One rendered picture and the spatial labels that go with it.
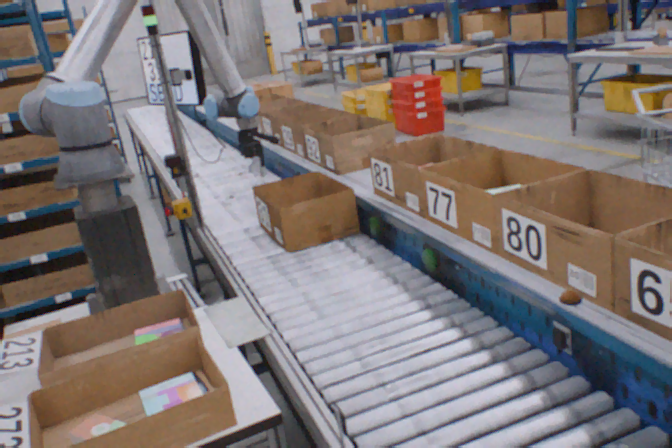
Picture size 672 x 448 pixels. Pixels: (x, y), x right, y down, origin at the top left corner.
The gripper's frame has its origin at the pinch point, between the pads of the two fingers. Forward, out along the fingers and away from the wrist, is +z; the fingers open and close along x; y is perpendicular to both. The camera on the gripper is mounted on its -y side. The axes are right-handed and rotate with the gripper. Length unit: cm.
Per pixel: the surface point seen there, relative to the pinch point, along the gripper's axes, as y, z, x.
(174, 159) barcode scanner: 33.7, -13.3, -3.7
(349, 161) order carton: -35.2, 1.3, 9.6
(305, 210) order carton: -1.2, 5.6, 46.4
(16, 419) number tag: 90, 9, 122
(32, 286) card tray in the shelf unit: 101, 34, -40
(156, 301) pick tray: 57, 11, 76
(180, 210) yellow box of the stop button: 35.3, 10.0, -12.6
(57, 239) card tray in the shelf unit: 86, 16, -39
